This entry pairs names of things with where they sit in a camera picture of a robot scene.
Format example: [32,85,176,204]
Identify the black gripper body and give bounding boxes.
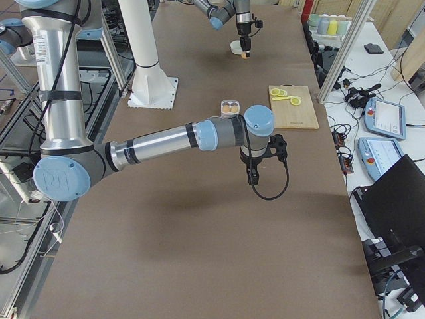
[236,22,250,39]
[240,153,264,175]

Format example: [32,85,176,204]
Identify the white bowl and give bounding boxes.
[230,40,243,55]

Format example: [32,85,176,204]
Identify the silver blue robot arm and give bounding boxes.
[180,0,254,58]
[19,1,274,201]

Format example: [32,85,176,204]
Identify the clear plastic egg box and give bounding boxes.
[220,100,240,118]

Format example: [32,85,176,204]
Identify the lemon slice near knife tip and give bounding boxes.
[270,88,280,96]

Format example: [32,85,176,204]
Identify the bamboo cutting board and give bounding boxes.
[268,85,319,129]

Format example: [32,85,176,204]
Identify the yellow plastic knife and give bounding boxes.
[272,96,293,101]

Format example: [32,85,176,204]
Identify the grey plastic cup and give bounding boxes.
[317,17,330,35]

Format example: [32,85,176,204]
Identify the yellow plastic cup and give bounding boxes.
[327,19,338,35]

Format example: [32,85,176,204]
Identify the green plastic cup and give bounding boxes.
[337,20,349,36]

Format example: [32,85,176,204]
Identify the white central mounting column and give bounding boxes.
[119,0,178,110]

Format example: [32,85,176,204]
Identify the blue teach pendant near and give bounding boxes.
[358,138,404,181]

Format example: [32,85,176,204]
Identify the blue teach pendant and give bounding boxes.
[358,138,404,181]
[364,98,406,140]

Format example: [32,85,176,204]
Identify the blue teach pendant far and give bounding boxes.
[364,98,406,140]

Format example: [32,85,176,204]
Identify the black laptop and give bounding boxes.
[354,155,424,247]

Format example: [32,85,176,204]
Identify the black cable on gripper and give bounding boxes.
[251,161,289,201]

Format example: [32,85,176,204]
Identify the lemon slice at handle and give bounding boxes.
[290,96,301,106]

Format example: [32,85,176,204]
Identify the aluminium frame post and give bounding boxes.
[317,0,377,104]

